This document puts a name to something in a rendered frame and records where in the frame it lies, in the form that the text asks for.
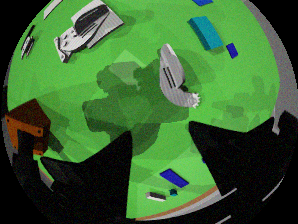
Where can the teal rectangular block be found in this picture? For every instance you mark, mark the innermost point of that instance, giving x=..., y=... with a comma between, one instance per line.
x=206, y=32

